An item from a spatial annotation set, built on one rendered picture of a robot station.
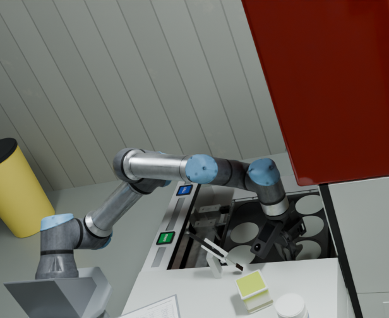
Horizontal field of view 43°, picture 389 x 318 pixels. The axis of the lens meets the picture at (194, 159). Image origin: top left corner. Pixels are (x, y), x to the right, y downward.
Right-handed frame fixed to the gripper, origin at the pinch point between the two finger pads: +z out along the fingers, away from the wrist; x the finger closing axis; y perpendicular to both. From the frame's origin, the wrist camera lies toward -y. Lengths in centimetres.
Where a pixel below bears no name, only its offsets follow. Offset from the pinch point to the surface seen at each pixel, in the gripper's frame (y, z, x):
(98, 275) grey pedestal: -39, 9, 66
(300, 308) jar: -17.5, -14.7, -24.7
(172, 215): -8.4, -4.3, 48.9
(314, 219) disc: 19.5, 1.3, 7.1
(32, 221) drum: -32, 80, 271
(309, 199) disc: 26.7, 1.3, 15.1
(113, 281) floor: -21, 91, 163
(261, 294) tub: -17.8, -10.5, -10.4
